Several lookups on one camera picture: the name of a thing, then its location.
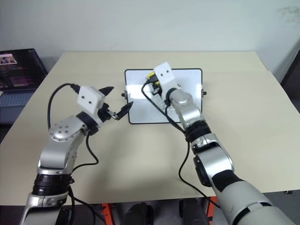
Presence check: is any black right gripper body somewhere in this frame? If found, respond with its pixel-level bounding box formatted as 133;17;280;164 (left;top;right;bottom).
154;83;166;98

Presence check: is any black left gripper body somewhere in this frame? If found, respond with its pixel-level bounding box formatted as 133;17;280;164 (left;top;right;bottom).
97;102;116;123

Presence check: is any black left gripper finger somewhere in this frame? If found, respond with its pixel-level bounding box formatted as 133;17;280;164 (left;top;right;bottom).
109;101;134;121
98;86;115;97

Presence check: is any yellow whiteboard eraser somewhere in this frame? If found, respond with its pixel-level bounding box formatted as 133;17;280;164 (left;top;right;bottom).
145;71;160;86

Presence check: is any black framed small whiteboard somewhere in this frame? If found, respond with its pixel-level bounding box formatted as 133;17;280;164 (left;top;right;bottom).
121;68;207;125

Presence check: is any open grey laptop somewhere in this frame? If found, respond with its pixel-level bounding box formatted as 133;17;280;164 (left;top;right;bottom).
0;48;49;108

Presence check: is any dark rounded shape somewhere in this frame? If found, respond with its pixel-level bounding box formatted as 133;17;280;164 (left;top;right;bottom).
123;202;154;225
179;199;211;225

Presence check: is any dark cabinet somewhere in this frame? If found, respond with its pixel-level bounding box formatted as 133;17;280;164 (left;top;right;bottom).
280;46;300;101

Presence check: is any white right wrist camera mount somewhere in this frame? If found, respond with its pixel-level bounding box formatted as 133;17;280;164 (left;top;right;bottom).
153;61;182;95

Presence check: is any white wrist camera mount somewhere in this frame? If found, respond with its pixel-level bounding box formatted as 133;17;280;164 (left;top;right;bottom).
77;85;106;124
153;61;182;95

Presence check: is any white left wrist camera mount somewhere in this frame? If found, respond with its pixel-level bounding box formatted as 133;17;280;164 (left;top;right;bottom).
77;85;106;124

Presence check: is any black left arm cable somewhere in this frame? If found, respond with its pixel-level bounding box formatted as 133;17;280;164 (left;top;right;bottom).
47;83;105;225

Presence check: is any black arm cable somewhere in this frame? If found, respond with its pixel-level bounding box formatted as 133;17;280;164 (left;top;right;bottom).
141;78;222;209
47;83;105;225

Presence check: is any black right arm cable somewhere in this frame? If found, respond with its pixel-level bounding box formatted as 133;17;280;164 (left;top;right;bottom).
141;78;222;209

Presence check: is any orange table frame leg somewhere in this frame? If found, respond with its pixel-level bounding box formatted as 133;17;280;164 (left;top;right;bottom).
206;196;218;225
100;203;115;225

